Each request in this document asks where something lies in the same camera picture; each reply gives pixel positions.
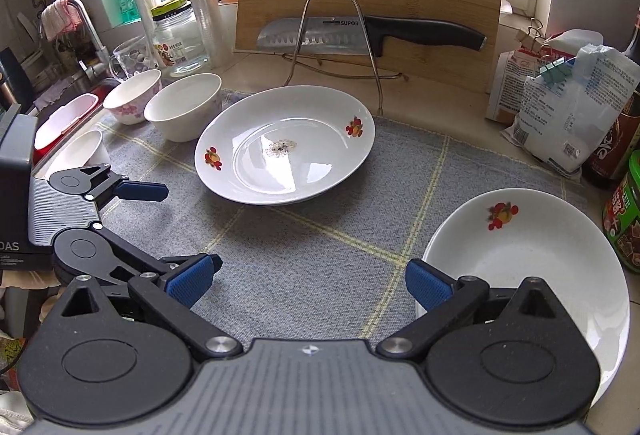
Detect grey checked cloth mat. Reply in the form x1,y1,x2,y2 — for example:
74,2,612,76
30,87,601,351

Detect red and white colander basket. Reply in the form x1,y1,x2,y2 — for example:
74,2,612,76
33,93,99,150

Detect large white flower-print plate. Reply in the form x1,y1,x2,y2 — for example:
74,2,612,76
415,188,626,408

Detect steel sink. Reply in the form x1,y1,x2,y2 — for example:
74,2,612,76
30,65,116,116

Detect white bowl faint pink flower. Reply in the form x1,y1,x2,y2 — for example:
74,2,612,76
47,130,112,180

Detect metal binder clip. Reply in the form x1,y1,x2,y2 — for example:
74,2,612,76
517,17,551,53

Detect green-lidded jar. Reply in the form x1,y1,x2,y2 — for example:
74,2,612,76
601,150,640,275

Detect glass jar yellow-green lid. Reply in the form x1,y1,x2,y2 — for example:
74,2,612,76
150,0,211,78

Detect pink cloth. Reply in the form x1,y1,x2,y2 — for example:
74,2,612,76
40,0,85,40

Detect clear glass mug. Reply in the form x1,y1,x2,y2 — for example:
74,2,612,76
107,36,156,80

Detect white bowl many pink flowers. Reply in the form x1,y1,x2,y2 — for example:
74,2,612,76
103,69,163,126

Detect dark soy sauce bottle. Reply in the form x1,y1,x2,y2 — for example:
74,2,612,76
582,7,640,190

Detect green binder clip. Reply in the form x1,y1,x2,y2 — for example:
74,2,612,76
537,56,577,88

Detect santoku knife black handle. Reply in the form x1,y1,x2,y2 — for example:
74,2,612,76
256,15,487,58

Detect cling film roll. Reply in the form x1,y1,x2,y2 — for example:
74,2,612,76
125,0,161,70

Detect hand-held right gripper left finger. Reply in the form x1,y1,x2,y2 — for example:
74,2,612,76
61,256,241,362

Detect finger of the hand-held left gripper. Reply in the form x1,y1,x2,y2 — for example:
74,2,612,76
48,163,168,216
92,225,223,288

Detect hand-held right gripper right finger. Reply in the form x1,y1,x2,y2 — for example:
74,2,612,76
375,259,568,362

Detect metal faucet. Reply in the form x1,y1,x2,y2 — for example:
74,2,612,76
65,0,113,80

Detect white printed plastic bag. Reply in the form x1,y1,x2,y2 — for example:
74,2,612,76
501,44,640,178

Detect white plate with stained centre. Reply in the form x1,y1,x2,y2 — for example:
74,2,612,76
194,85,377,206

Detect white and red food bag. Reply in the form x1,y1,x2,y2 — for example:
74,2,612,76
484,29,606,123

